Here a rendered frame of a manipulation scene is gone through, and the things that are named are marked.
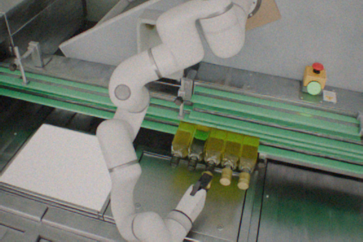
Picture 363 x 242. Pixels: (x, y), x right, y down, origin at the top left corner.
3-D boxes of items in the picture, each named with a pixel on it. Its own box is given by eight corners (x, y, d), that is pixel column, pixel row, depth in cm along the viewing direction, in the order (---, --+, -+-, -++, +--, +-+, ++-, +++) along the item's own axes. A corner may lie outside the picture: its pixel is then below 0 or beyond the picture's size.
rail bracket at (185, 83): (182, 104, 135) (172, 126, 125) (184, 65, 124) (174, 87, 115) (190, 105, 134) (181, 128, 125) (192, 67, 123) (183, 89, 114)
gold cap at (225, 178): (221, 174, 118) (218, 183, 115) (222, 167, 115) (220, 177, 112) (231, 176, 117) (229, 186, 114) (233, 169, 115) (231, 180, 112)
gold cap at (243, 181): (238, 178, 117) (236, 188, 114) (240, 170, 115) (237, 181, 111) (249, 180, 116) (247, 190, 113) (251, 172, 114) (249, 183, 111)
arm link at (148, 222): (119, 228, 93) (139, 226, 86) (142, 200, 100) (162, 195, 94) (155, 266, 96) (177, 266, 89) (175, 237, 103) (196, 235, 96)
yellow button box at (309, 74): (301, 80, 130) (301, 91, 125) (306, 62, 125) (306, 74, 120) (320, 84, 129) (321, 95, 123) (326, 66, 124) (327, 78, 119)
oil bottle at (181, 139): (185, 118, 139) (169, 158, 124) (185, 107, 136) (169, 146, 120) (199, 121, 138) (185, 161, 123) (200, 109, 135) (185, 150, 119)
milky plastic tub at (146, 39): (146, 60, 143) (138, 72, 137) (144, 8, 129) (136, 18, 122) (188, 68, 140) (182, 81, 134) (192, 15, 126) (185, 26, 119)
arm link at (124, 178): (144, 157, 96) (170, 232, 93) (119, 166, 105) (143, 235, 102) (117, 165, 90) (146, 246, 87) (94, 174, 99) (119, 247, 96)
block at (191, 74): (187, 89, 139) (182, 100, 133) (188, 68, 133) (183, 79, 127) (196, 90, 138) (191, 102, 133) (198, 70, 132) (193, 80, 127)
